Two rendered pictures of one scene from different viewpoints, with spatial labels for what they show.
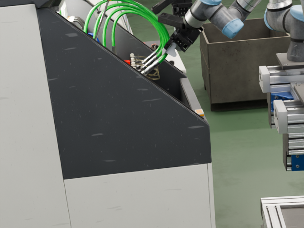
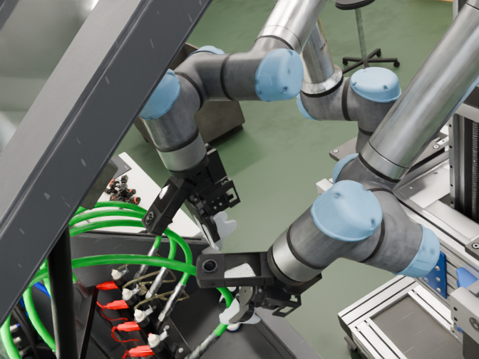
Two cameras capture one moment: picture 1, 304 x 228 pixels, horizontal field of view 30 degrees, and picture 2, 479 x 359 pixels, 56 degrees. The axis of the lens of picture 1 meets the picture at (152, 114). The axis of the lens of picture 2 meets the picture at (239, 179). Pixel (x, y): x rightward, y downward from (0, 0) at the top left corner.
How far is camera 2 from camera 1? 1.70 m
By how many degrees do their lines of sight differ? 22
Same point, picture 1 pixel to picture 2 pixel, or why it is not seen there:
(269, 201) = (353, 315)
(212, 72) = not seen: hidden behind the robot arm
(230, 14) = (407, 231)
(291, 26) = (363, 113)
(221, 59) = not seen: hidden behind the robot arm
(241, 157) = (244, 225)
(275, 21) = (326, 109)
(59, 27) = not seen: outside the picture
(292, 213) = (390, 323)
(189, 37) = (291, 290)
